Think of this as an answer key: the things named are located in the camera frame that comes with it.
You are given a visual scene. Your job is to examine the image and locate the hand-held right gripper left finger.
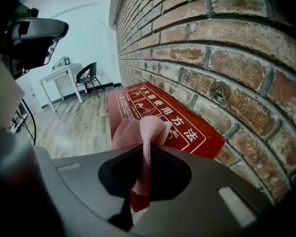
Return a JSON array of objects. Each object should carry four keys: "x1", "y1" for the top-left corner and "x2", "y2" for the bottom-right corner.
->
[{"x1": 51, "y1": 143, "x2": 144, "y2": 237}]

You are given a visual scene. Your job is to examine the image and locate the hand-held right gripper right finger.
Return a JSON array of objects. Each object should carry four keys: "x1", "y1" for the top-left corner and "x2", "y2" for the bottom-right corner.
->
[{"x1": 132, "y1": 144, "x2": 286, "y2": 237}]

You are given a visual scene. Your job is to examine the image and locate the pink cloth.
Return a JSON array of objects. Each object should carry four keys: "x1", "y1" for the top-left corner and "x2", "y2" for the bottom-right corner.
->
[{"x1": 110, "y1": 115, "x2": 173, "y2": 197}]

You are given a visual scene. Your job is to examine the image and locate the red fire extinguisher box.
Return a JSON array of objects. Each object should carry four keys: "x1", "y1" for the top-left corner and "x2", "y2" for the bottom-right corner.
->
[{"x1": 107, "y1": 81, "x2": 225, "y2": 212}]

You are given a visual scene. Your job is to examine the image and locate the black chair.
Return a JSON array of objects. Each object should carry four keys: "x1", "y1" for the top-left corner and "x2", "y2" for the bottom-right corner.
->
[{"x1": 75, "y1": 62, "x2": 106, "y2": 99}]

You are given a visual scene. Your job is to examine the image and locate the white table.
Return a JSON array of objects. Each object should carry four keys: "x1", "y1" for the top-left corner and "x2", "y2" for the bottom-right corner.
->
[{"x1": 38, "y1": 62, "x2": 83, "y2": 113}]

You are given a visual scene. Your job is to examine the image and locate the white microwave oven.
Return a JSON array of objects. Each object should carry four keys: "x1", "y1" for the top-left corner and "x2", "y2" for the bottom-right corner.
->
[{"x1": 51, "y1": 56, "x2": 71, "y2": 73}]

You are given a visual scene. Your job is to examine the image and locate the person's white shirt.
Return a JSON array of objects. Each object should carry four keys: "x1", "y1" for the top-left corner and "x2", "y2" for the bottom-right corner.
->
[{"x1": 0, "y1": 47, "x2": 26, "y2": 135}]

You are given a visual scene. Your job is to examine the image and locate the person's head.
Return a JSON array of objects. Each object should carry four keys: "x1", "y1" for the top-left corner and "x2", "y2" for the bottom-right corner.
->
[{"x1": 1, "y1": 37, "x2": 55, "y2": 70}]

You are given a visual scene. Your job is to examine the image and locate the black cable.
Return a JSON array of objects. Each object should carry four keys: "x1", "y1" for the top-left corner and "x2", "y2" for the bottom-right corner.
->
[{"x1": 20, "y1": 99, "x2": 37, "y2": 146}]

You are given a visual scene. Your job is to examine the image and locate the grey head-worn camera headset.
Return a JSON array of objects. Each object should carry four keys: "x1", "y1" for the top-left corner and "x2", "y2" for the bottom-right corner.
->
[{"x1": 3, "y1": 6, "x2": 70, "y2": 80}]

